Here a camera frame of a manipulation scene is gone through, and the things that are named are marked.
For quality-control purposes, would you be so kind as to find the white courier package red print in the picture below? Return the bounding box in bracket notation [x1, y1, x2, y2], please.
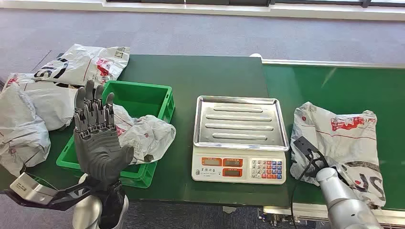
[111, 104, 177, 166]

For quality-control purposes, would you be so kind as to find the grey crumpled courier package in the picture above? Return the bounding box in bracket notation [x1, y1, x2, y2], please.
[0, 83, 52, 178]

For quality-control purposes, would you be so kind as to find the green plastic bin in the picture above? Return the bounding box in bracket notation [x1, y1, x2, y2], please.
[56, 80, 176, 189]

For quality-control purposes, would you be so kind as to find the black right wrist camera bracket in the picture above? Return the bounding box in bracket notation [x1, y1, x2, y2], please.
[293, 135, 330, 178]

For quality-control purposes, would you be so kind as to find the white flat courier package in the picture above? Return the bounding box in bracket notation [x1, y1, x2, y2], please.
[2, 73, 84, 132]

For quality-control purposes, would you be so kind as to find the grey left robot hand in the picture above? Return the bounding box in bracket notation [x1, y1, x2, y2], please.
[73, 79, 135, 190]

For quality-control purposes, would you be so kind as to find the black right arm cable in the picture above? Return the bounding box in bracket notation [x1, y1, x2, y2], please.
[289, 152, 314, 229]

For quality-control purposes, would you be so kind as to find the white window sill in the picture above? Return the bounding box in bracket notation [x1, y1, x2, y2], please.
[0, 0, 405, 21]

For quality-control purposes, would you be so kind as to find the black left wrist camera bracket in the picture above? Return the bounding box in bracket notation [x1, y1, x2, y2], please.
[0, 180, 96, 212]

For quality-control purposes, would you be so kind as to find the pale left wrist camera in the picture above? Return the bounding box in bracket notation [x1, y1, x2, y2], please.
[9, 172, 60, 206]

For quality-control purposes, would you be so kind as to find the white courier package large print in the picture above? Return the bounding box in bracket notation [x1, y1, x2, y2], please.
[32, 43, 131, 88]

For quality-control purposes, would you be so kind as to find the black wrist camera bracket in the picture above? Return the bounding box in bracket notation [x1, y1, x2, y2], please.
[293, 135, 330, 178]
[0, 180, 96, 212]

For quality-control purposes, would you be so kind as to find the white electronic scale steel tray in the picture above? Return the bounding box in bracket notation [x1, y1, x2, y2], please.
[191, 95, 290, 186]

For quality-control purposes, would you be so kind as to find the dark green table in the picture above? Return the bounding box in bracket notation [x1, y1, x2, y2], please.
[0, 54, 291, 208]

